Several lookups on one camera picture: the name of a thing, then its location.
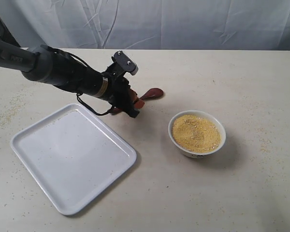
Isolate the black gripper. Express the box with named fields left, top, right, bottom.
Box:
left=101, top=63, right=145, bottom=118

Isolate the dark red wooden spoon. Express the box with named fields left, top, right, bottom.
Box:
left=111, top=87, right=164, bottom=115

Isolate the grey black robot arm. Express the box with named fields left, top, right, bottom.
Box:
left=0, top=38, right=139, bottom=118

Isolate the yellow grain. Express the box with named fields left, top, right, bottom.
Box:
left=172, top=115, right=221, bottom=153

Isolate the white ceramic bowl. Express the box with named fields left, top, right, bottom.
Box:
left=168, top=110, right=226, bottom=159

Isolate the white rectangular plastic tray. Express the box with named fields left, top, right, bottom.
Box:
left=10, top=103, right=137, bottom=216

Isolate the white backdrop cloth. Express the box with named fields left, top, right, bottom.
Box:
left=0, top=0, right=290, bottom=50

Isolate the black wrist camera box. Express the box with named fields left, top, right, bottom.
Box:
left=113, top=51, right=138, bottom=75

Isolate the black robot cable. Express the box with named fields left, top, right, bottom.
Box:
left=76, top=52, right=116, bottom=116

